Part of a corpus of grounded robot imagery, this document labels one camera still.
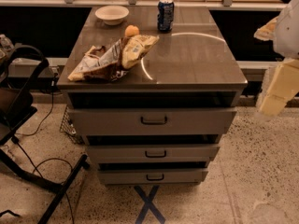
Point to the blue pepsi can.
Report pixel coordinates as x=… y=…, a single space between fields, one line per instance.
x=165 y=15

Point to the brown white chip bag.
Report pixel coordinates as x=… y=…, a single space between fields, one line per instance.
x=101 y=63

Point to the orange fruit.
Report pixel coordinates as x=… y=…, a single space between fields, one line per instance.
x=131 y=30

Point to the grey drawer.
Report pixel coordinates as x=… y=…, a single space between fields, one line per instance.
x=156 y=121
x=163 y=176
x=152 y=153

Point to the yellow chip bag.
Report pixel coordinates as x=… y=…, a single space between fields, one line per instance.
x=136 y=47

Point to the grey drawer cabinet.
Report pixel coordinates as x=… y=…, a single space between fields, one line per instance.
x=189 y=67

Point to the middle grey drawer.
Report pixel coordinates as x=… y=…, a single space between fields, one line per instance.
x=152 y=153

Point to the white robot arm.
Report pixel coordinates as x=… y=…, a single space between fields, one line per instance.
x=285 y=40

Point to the white bowl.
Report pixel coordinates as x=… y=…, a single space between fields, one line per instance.
x=112 y=15

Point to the top grey drawer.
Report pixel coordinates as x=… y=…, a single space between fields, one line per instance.
x=156 y=121

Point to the wire mesh basket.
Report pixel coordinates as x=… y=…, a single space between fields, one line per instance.
x=67 y=127

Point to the bottom grey drawer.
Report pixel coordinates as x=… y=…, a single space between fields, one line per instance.
x=163 y=176

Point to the blue tape cross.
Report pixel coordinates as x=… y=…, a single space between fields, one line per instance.
x=148 y=205

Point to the clear plastic bottle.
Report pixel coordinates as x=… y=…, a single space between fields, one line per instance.
x=6 y=45

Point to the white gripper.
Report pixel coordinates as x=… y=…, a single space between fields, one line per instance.
x=288 y=32

